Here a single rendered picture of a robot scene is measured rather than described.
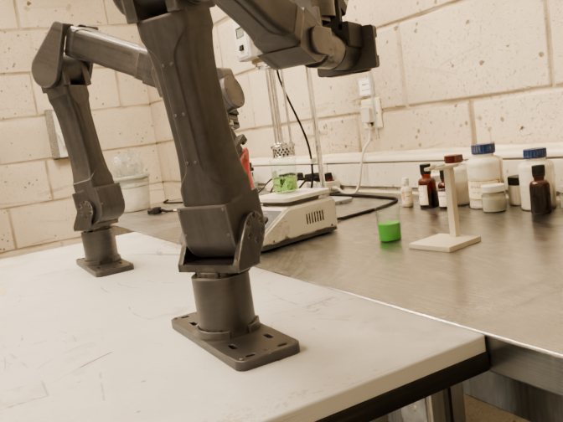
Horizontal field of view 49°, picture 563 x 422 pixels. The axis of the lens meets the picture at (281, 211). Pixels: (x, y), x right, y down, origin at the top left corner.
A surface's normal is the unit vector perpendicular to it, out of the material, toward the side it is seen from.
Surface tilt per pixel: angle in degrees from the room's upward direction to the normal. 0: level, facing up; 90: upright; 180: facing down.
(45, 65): 90
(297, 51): 154
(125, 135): 90
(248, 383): 0
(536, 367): 90
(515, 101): 90
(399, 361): 0
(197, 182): 98
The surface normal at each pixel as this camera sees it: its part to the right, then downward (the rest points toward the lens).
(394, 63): -0.87, 0.18
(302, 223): 0.64, 0.02
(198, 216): -0.49, 0.32
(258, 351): -0.14, -0.98
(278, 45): -0.11, 0.96
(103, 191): 0.86, -0.19
